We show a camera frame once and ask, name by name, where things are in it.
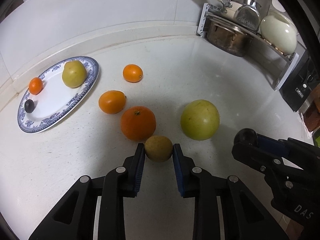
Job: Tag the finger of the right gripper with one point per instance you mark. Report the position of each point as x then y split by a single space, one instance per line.
287 143
266 159

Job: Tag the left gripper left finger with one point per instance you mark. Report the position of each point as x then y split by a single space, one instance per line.
73 215

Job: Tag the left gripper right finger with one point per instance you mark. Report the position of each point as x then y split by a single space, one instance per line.
224 207

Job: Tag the green apple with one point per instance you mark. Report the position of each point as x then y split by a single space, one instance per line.
200 120

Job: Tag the brown longan fruit back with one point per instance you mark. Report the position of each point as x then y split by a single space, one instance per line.
158 148

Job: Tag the large orange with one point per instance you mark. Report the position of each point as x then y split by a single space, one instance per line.
138 123

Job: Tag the dark plum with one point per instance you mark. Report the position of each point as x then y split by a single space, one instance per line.
29 106
247 136

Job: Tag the medium orange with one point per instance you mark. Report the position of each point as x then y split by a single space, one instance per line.
35 86

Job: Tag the large yellow pear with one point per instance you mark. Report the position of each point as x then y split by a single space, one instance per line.
74 74

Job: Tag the black appliance box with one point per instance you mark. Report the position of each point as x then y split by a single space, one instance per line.
300 83

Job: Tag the white dish rack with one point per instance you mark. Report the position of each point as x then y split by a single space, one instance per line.
291 60

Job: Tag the white ceramic pot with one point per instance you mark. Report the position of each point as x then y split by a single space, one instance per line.
280 32

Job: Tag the blue white oval plate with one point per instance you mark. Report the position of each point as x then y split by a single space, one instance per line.
56 100

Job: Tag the small tangerine near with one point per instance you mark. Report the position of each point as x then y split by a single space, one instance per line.
112 101

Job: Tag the small tangerine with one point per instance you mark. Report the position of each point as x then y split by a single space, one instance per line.
112 101
132 73

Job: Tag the steel pot on rack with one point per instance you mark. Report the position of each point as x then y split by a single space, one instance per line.
228 38

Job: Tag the steel spatula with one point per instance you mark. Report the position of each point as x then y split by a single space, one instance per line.
248 16

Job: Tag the white rice paddle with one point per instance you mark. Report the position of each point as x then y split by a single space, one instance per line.
278 6

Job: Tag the small tangerine far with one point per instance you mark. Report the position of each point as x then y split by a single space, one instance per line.
132 73

